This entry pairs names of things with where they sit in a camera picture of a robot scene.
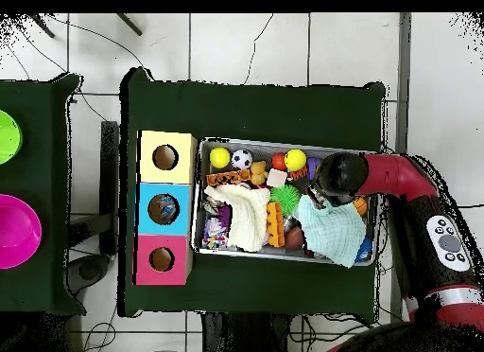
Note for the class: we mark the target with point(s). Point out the mint green cloth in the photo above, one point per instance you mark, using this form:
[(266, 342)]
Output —
[(332, 231)]

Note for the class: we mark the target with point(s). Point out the cream cloth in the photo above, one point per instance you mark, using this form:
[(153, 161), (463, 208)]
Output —
[(245, 215)]

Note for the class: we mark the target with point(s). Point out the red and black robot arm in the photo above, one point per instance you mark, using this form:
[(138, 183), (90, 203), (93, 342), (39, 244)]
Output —
[(397, 176)]

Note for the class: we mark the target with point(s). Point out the silver mesh bin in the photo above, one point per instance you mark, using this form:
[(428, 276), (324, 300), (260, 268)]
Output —
[(264, 145)]

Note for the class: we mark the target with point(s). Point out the wooden three-hole box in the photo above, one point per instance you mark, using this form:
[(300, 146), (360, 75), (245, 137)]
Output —
[(166, 176)]

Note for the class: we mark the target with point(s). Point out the green spiky ball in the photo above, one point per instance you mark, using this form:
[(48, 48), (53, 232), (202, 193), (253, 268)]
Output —
[(285, 197)]

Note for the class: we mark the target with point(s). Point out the yellow plastic ball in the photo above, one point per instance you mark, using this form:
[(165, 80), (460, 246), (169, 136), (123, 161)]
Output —
[(295, 159), (219, 158)]

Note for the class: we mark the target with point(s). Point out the orange plastic tray block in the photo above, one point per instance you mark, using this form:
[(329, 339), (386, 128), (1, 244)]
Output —
[(275, 225)]

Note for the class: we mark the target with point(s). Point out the red plastic ball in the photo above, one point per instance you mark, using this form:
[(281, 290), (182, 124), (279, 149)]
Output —
[(278, 162)]

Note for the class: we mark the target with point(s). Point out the yellow-haired toy figure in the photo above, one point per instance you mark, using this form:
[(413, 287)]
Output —
[(258, 173)]

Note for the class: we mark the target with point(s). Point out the small soccer ball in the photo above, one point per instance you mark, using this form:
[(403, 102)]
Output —
[(242, 159)]

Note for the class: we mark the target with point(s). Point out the orange toy brick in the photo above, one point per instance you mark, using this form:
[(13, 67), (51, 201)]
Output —
[(227, 178)]

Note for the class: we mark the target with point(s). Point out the dark green tablecloth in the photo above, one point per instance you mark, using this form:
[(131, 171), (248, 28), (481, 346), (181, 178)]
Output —
[(41, 178), (245, 113)]

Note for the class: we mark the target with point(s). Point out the black tripod leg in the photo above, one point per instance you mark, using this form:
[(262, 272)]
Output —
[(41, 25), (129, 24)]

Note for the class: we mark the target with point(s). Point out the magenta plate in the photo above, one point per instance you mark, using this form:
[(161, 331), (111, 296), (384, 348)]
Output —
[(17, 231)]

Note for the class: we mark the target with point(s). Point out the green plate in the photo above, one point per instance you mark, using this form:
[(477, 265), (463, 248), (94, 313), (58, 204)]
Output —
[(9, 138)]

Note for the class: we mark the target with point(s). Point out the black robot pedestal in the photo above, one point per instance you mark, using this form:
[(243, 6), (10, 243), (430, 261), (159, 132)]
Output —
[(242, 337)]

